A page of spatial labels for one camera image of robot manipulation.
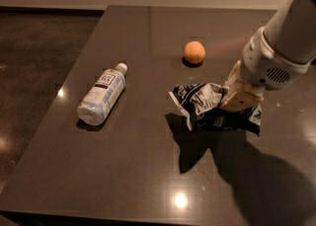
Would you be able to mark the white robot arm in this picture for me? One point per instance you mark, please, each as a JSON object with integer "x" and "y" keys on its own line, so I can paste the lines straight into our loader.
{"x": 291, "y": 32}

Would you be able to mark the blue chip bag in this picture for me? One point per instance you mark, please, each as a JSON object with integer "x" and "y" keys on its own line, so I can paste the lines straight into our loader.
{"x": 199, "y": 104}

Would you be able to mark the orange ball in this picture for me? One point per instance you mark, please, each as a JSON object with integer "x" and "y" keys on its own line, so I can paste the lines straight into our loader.
{"x": 194, "y": 52}

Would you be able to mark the clear plastic water bottle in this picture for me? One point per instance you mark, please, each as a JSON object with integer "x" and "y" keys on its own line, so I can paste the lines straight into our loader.
{"x": 97, "y": 104}

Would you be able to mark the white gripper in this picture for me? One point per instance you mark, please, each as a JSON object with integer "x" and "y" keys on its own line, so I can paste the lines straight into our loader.
{"x": 266, "y": 66}

